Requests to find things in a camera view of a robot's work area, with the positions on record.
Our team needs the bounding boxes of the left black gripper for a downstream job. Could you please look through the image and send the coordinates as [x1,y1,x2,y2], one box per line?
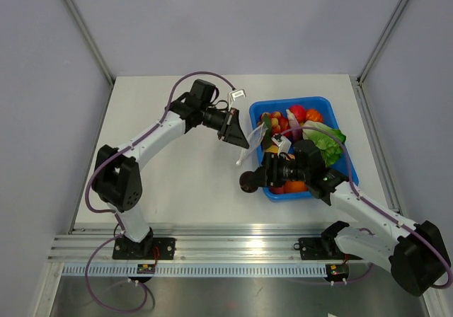
[200,105,249,149]

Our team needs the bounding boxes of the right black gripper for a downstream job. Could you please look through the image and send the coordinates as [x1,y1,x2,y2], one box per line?
[245,151,310,188]

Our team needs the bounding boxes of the black eggplant toy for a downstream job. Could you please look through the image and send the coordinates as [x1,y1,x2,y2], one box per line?
[239,171,259,193]

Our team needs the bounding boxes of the clear zip top bag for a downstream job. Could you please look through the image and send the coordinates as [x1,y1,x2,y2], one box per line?
[236,122,268,167]

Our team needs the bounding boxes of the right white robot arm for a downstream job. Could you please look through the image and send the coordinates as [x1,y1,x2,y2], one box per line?
[244,140,452,296]

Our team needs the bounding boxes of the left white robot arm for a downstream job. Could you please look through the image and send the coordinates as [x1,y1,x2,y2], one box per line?
[88,79,249,260]

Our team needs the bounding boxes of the small pink peach toy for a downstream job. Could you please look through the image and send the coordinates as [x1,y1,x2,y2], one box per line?
[269,187,285,195]

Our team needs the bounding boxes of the orange fruit toy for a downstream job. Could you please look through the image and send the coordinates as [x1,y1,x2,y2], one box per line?
[284,181,307,193]

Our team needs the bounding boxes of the green leaf toy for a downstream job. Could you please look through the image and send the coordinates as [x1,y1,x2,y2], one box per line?
[261,114,272,149]

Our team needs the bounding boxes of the lychee cluster toy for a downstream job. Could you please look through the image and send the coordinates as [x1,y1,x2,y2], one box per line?
[257,111,289,135]

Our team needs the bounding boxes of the red strawberry toy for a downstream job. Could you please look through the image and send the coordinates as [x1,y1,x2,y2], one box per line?
[288,105,306,123]

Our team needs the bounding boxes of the green cabbage toy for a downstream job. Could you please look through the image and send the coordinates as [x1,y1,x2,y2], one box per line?
[302,120,346,167]

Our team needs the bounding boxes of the orange persimmon toy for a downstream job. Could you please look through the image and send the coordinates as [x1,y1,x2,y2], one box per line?
[305,108,323,123]

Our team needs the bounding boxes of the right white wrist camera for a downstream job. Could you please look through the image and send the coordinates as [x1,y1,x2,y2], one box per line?
[271,134,291,154]

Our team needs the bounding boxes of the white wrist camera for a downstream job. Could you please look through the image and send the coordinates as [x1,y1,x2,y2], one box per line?
[271,134,291,154]
[227,89,246,108]

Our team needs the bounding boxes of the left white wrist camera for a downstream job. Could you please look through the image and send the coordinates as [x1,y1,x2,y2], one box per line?
[227,89,246,108]

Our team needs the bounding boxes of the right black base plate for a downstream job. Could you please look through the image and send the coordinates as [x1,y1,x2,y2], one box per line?
[293,236,360,260]

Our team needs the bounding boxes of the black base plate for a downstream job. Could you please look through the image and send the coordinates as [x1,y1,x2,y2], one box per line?
[293,236,360,260]
[112,237,176,260]

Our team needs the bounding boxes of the aluminium mounting rail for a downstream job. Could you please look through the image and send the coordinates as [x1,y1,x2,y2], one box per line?
[47,223,432,263]

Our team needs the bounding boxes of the white slotted cable duct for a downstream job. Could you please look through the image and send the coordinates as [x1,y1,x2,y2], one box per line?
[62,263,327,278]

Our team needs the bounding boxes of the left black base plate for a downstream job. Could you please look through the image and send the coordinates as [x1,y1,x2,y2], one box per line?
[112,237,176,260]

